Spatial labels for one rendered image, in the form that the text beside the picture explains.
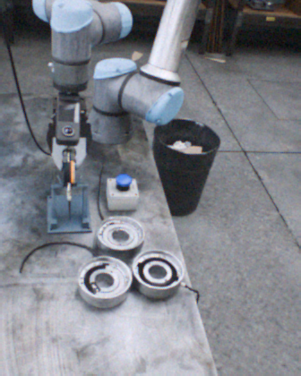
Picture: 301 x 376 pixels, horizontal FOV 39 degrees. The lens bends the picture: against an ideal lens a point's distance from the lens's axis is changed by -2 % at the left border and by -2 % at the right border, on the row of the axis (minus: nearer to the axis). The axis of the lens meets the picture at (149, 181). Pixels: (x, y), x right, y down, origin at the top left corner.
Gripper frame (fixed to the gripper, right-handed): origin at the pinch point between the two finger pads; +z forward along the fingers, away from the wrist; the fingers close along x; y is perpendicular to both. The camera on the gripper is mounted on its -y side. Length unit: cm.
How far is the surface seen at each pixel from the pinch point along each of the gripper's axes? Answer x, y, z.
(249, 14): -184, 318, 38
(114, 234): -9.7, -10.9, 10.7
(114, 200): -10.8, -1.1, 8.9
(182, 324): -20.1, -34.2, 13.3
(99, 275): -5.3, -22.8, 10.7
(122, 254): -10.5, -17.8, 10.3
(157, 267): -17.5, -21.4, 10.8
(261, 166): -129, 129, 88
